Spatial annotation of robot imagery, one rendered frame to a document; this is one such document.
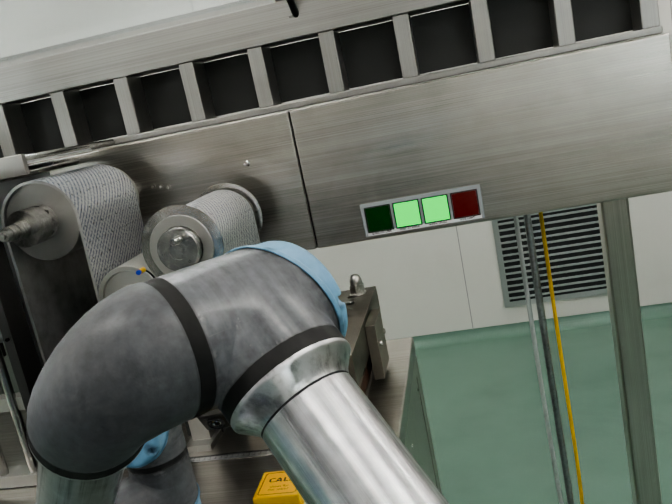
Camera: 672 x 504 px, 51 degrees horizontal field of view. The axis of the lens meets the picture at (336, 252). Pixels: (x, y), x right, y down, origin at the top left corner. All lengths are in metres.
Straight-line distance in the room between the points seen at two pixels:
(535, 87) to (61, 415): 1.13
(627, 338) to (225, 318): 1.33
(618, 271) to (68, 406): 1.36
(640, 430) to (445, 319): 2.27
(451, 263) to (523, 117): 2.51
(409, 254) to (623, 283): 2.30
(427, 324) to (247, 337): 3.49
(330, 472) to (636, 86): 1.12
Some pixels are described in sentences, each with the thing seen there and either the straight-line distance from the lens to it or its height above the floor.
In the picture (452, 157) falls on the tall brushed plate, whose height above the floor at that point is 1.28.
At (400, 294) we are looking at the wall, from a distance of 3.96.
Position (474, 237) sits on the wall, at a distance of 3.87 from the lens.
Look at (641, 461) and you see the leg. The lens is 1.90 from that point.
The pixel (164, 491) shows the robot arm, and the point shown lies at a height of 1.03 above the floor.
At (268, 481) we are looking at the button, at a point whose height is 0.92.
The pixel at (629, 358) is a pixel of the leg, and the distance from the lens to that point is 1.78.
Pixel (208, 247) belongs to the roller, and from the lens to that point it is 1.20.
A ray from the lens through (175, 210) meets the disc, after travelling 1.21.
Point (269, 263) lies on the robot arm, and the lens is 0.58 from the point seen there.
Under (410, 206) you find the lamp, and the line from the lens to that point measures 1.46.
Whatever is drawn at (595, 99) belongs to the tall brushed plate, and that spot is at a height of 1.34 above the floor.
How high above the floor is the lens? 1.44
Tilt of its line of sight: 12 degrees down
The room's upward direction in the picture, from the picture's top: 12 degrees counter-clockwise
